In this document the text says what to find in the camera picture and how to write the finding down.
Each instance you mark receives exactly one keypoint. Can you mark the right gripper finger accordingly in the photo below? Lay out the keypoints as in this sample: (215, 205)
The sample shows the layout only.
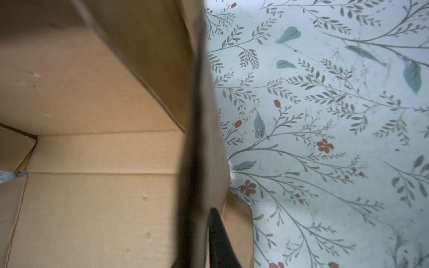
(220, 249)

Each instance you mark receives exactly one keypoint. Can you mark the brown cardboard box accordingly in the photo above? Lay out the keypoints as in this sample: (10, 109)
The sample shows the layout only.
(111, 138)

